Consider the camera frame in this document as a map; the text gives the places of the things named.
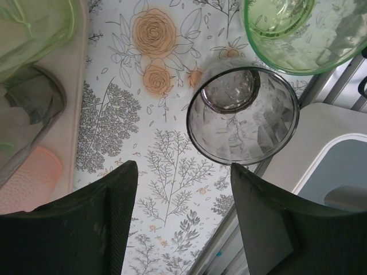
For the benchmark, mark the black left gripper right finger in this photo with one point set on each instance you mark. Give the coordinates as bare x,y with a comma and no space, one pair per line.
301,243

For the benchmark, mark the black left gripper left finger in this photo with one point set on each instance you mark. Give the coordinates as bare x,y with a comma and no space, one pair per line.
57,240

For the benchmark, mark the salmon plastic cup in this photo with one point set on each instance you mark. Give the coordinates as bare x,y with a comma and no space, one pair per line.
34,177

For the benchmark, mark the tall grey plastic glass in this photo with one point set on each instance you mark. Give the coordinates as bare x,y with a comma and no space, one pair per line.
43,94

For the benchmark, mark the tall green plastic glass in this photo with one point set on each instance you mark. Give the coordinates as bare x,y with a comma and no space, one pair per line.
34,34

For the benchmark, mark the beige plastic tray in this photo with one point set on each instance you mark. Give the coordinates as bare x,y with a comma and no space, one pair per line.
77,86

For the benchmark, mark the white grey flat device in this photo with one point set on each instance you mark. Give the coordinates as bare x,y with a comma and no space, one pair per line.
329,134

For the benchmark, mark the floral tablecloth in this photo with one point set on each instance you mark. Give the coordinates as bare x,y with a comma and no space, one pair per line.
129,129

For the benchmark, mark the small dark grey glass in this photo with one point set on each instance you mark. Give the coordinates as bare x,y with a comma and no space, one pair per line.
218,137

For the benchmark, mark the small green plastic glass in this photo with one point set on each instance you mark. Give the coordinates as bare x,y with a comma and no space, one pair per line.
286,48

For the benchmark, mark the aluminium table edge rail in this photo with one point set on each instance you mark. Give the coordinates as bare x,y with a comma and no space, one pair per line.
223,252

